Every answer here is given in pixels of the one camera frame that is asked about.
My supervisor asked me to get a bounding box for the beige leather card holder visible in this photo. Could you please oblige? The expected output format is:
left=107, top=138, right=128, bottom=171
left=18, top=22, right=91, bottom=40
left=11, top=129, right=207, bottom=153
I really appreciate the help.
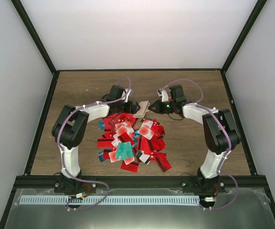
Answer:
left=133, top=101, right=150, bottom=118

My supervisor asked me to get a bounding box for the teal VIP card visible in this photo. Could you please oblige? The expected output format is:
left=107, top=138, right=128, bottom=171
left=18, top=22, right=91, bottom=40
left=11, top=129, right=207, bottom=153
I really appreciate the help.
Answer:
left=116, top=142, right=133, bottom=160

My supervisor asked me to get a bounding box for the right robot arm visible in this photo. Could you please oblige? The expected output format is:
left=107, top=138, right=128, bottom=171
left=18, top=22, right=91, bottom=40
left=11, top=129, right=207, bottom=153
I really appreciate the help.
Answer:
left=149, top=85, right=241, bottom=192

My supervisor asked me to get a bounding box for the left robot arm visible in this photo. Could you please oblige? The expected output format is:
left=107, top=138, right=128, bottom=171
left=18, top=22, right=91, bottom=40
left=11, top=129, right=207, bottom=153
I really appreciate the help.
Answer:
left=51, top=85, right=140, bottom=194

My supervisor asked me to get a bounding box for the white red circle card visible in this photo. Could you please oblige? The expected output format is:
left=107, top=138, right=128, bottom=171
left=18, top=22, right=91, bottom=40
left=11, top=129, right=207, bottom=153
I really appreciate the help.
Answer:
left=138, top=119, right=159, bottom=140

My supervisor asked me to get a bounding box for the white pink gradient card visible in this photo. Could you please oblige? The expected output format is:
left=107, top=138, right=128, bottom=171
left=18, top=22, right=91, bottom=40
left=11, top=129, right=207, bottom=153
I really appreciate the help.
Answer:
left=115, top=121, right=134, bottom=137

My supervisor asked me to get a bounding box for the red card bottom right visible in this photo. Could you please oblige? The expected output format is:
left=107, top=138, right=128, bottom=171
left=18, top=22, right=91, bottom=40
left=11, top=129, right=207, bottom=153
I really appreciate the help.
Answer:
left=150, top=152, right=172, bottom=172

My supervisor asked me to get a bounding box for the red card bottom centre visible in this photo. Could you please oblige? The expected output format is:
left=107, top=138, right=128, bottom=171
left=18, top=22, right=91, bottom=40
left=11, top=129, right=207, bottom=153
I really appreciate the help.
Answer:
left=121, top=160, right=140, bottom=173

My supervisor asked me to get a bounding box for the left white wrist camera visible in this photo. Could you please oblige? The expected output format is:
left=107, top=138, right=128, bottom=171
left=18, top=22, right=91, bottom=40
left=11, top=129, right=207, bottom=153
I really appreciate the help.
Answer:
left=123, top=88, right=133, bottom=103

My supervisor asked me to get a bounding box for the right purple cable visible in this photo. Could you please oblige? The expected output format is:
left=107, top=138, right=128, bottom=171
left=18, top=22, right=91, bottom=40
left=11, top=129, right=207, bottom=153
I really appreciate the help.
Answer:
left=161, top=78, right=238, bottom=211

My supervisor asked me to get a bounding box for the black front frame rail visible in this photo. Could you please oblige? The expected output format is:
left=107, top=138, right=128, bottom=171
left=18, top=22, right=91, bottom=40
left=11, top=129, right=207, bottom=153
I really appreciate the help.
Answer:
left=13, top=175, right=268, bottom=193

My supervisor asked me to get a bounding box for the light blue cable duct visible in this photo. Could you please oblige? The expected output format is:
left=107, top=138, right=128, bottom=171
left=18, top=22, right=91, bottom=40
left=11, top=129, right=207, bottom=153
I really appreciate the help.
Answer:
left=20, top=195, right=200, bottom=206

